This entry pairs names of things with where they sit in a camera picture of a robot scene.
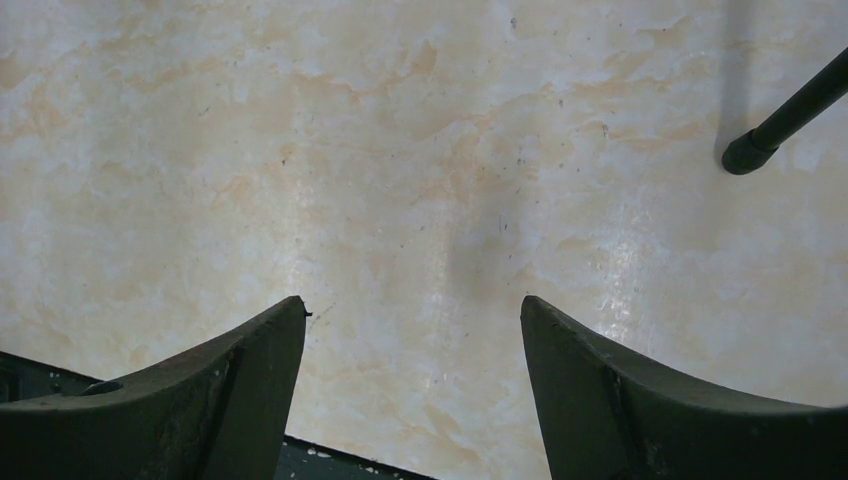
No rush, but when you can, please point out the black perforated music stand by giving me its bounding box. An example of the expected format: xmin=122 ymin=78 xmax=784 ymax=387
xmin=721 ymin=49 xmax=847 ymax=176

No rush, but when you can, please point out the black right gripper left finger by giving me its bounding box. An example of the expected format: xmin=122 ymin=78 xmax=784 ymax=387
xmin=1 ymin=296 xmax=308 ymax=479

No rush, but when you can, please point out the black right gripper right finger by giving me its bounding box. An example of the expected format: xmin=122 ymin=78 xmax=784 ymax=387
xmin=520 ymin=296 xmax=847 ymax=479

